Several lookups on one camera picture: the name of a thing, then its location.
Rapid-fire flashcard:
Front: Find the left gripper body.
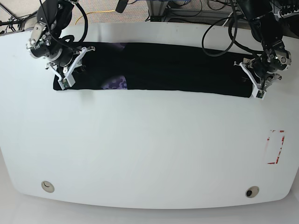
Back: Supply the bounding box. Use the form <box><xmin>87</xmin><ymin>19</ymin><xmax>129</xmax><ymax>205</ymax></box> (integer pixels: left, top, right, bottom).
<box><xmin>251</xmin><ymin>55</ymin><xmax>280</xmax><ymax>81</ymax></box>

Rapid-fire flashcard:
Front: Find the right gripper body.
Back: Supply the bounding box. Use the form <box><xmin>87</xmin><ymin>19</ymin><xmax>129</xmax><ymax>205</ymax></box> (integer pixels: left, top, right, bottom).
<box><xmin>45</xmin><ymin>43</ymin><xmax>81</xmax><ymax>70</ymax></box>

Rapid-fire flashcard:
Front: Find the black T-shirt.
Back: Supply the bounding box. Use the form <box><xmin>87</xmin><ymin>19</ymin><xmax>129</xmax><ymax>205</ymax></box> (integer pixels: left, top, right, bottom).
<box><xmin>52</xmin><ymin>41</ymin><xmax>254</xmax><ymax>98</ymax></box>

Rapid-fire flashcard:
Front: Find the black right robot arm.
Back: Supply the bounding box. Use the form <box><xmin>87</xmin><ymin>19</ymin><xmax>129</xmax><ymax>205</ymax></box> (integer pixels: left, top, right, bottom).
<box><xmin>26</xmin><ymin>0</ymin><xmax>79</xmax><ymax>67</ymax></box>

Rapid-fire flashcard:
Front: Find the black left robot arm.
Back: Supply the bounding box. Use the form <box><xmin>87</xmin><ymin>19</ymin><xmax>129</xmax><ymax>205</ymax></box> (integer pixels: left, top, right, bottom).
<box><xmin>236</xmin><ymin>0</ymin><xmax>292</xmax><ymax>79</ymax></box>

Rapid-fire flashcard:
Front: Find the white power strip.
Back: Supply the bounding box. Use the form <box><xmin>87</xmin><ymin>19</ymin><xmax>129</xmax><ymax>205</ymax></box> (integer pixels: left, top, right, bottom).
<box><xmin>278</xmin><ymin>5</ymin><xmax>299</xmax><ymax>18</ymax></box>

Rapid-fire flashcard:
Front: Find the red tape marking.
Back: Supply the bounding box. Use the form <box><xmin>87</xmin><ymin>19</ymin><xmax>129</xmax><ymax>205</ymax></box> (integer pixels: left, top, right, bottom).
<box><xmin>265</xmin><ymin>130</ymin><xmax>286</xmax><ymax>165</ymax></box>

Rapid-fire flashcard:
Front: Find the right table grommet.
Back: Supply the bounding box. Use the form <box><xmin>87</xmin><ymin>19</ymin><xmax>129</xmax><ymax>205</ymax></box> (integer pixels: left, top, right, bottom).
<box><xmin>245</xmin><ymin>186</ymin><xmax>259</xmax><ymax>198</ymax></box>

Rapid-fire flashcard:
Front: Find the table grommet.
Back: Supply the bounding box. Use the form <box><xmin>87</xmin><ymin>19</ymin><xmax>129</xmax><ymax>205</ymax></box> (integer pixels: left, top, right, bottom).
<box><xmin>41</xmin><ymin>181</ymin><xmax>55</xmax><ymax>193</ymax></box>
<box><xmin>245</xmin><ymin>186</ymin><xmax>259</xmax><ymax>198</ymax></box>

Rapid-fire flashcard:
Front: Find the left table grommet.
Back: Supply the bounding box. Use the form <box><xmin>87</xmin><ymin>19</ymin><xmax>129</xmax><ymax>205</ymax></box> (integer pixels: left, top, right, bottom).
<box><xmin>41</xmin><ymin>181</ymin><xmax>55</xmax><ymax>193</ymax></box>

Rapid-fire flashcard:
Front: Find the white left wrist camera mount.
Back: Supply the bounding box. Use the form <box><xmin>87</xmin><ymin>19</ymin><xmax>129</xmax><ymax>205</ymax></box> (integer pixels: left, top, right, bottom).
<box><xmin>233</xmin><ymin>58</ymin><xmax>283</xmax><ymax>101</ymax></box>

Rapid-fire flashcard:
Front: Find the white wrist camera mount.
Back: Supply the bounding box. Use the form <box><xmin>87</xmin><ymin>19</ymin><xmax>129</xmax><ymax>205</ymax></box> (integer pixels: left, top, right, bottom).
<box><xmin>233</xmin><ymin>58</ymin><xmax>283</xmax><ymax>101</ymax></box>
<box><xmin>46</xmin><ymin>46</ymin><xmax>95</xmax><ymax>90</ymax></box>

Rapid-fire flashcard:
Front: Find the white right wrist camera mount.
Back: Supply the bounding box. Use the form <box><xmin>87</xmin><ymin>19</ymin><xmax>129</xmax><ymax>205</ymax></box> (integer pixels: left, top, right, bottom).
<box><xmin>46</xmin><ymin>46</ymin><xmax>95</xmax><ymax>90</ymax></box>

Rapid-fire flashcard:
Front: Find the yellow cable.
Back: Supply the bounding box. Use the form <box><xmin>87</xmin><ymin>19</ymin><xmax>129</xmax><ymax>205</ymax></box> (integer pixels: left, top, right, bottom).
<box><xmin>74</xmin><ymin>8</ymin><xmax>117</xmax><ymax>25</ymax></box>

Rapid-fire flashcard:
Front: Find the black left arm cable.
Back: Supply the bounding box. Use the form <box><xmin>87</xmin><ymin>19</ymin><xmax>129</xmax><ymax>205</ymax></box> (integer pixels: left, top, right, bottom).
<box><xmin>202</xmin><ymin>0</ymin><xmax>264</xmax><ymax>58</ymax></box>

